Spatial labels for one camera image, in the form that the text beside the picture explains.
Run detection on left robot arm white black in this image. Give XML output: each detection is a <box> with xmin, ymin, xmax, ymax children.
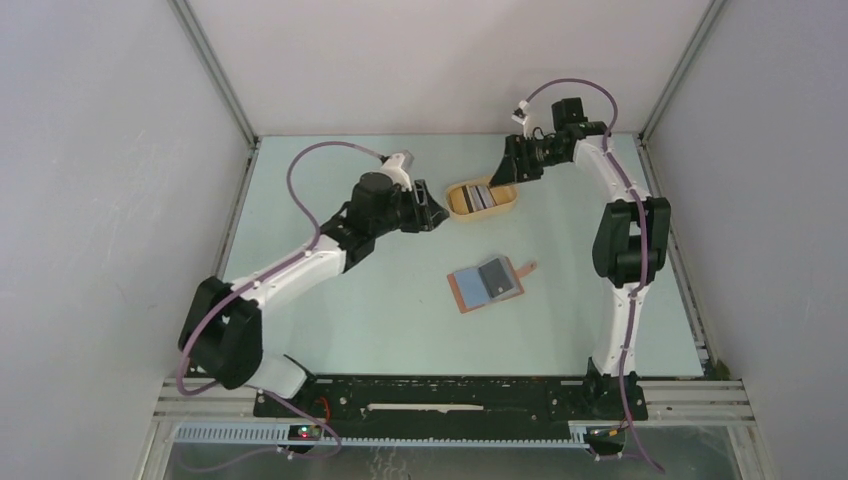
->
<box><xmin>178</xmin><ymin>172</ymin><xmax>449</xmax><ymax>417</ymax></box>

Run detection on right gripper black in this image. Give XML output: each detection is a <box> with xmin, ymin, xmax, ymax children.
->
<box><xmin>489</xmin><ymin>133</ymin><xmax>568</xmax><ymax>188</ymax></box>

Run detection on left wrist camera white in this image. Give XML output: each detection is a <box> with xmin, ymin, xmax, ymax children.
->
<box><xmin>378</xmin><ymin>150</ymin><xmax>414</xmax><ymax>191</ymax></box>

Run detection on black credit card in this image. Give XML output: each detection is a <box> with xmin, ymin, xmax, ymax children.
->
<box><xmin>478</xmin><ymin>256</ymin><xmax>518</xmax><ymax>300</ymax></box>

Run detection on brown leather card holder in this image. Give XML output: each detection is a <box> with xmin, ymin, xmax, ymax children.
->
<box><xmin>447</xmin><ymin>255</ymin><xmax>538</xmax><ymax>314</ymax></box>

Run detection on stack of cards in tray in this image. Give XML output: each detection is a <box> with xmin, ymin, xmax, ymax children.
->
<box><xmin>460</xmin><ymin>185</ymin><xmax>497</xmax><ymax>213</ymax></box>

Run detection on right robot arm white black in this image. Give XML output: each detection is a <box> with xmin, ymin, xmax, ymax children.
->
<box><xmin>489</xmin><ymin>97</ymin><xmax>671</xmax><ymax>418</ymax></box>

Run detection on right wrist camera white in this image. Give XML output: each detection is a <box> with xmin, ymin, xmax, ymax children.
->
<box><xmin>511</xmin><ymin>100</ymin><xmax>536</xmax><ymax>138</ymax></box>

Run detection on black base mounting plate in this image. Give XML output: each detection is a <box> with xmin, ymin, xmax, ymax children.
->
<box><xmin>290</xmin><ymin>375</ymin><xmax>648</xmax><ymax>441</ymax></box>

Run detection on aluminium frame front rail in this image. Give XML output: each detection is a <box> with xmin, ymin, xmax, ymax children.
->
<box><xmin>153</xmin><ymin>379</ymin><xmax>756</xmax><ymax>427</ymax></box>

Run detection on grey cable duct rail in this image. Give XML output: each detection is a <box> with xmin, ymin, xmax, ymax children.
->
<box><xmin>173</xmin><ymin>423</ymin><xmax>591</xmax><ymax>450</ymax></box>

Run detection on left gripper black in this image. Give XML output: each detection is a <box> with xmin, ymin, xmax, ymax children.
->
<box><xmin>370</xmin><ymin>180</ymin><xmax>448</xmax><ymax>238</ymax></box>

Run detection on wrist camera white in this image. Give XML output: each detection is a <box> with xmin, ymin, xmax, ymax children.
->
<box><xmin>511</xmin><ymin>100</ymin><xmax>536</xmax><ymax>138</ymax></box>
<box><xmin>378</xmin><ymin>150</ymin><xmax>414</xmax><ymax>191</ymax></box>

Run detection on cream oval tray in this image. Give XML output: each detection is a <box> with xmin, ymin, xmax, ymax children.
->
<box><xmin>445</xmin><ymin>176</ymin><xmax>518</xmax><ymax>223</ymax></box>

